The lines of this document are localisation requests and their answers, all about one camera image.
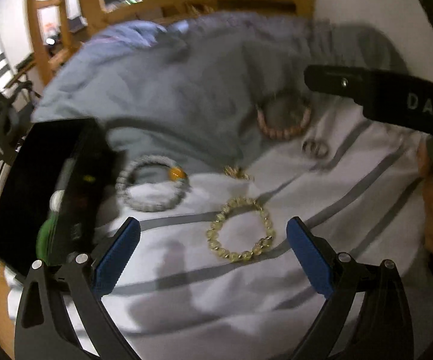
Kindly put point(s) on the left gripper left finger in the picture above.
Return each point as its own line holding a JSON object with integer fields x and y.
{"x": 43, "y": 327}

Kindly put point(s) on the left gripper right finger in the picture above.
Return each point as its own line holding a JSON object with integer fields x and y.
{"x": 384, "y": 328}

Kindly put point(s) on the white bead bracelet amber bead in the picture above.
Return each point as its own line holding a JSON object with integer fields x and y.
{"x": 145, "y": 193}

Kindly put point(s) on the black jewelry box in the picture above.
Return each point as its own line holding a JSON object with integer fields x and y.
{"x": 68, "y": 154}

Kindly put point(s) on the green jade bangle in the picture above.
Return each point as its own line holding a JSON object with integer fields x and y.
{"x": 46, "y": 235}

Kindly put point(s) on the grey blue duvet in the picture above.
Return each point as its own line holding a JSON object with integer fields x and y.
{"x": 192, "y": 91}

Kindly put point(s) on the white grey striped sheet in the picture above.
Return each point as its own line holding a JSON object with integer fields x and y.
{"x": 358, "y": 188}

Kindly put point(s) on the wooden bunk bed frame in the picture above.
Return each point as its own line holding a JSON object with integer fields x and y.
{"x": 99, "y": 17}

